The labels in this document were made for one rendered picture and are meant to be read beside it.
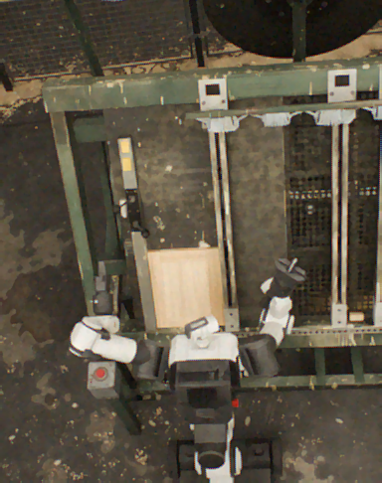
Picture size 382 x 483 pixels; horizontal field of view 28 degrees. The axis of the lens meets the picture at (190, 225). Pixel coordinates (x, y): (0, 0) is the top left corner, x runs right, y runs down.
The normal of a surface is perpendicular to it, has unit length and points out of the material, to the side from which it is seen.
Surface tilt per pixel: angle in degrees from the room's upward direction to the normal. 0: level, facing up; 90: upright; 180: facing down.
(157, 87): 59
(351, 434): 0
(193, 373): 23
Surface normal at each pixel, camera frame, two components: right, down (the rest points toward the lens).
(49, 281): -0.11, -0.50
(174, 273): -0.05, 0.49
